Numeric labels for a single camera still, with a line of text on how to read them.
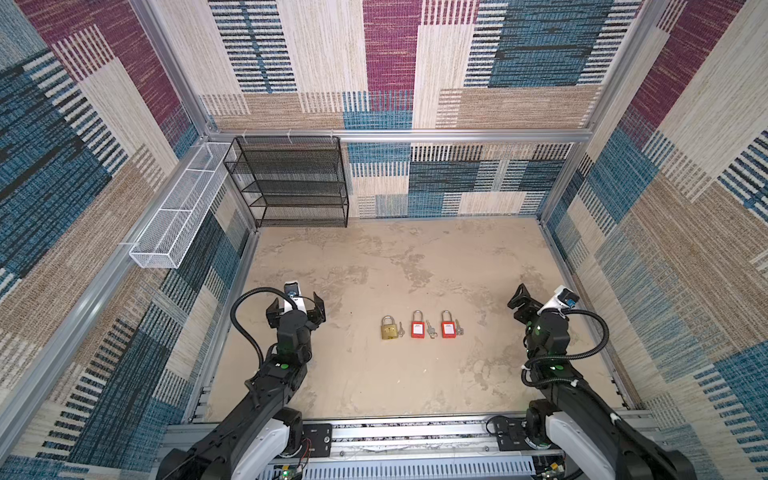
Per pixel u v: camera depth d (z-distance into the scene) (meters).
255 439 0.56
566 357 0.64
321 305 0.78
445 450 0.73
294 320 0.64
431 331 0.92
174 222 0.94
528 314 0.74
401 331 0.92
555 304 0.71
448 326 0.91
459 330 0.91
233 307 0.60
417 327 0.91
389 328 0.91
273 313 0.73
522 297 0.77
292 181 1.11
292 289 0.70
